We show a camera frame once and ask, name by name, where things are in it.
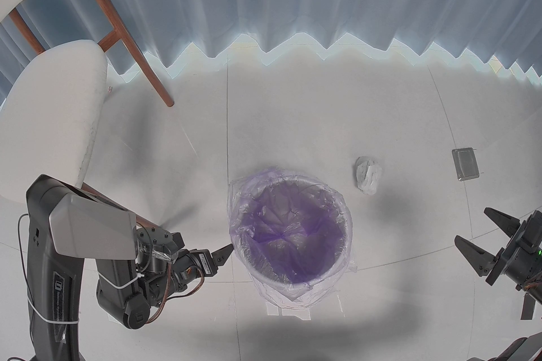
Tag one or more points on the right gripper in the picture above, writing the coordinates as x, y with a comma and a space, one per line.
521, 270

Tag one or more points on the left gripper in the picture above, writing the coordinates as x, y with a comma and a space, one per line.
199, 264

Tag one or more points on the purple plastic bag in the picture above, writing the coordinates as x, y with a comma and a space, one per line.
292, 232

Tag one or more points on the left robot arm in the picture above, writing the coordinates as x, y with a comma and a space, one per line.
93, 224

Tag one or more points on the white trash bin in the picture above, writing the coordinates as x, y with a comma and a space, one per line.
264, 275

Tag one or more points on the crumpled white paper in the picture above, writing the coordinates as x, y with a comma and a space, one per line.
367, 175

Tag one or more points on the white cushioned wooden chair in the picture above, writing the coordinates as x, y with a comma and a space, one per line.
51, 105

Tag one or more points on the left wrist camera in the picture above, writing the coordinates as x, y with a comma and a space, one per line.
178, 241

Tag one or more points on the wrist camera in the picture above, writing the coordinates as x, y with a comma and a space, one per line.
178, 241
534, 230

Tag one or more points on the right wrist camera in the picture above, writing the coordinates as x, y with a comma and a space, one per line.
534, 230

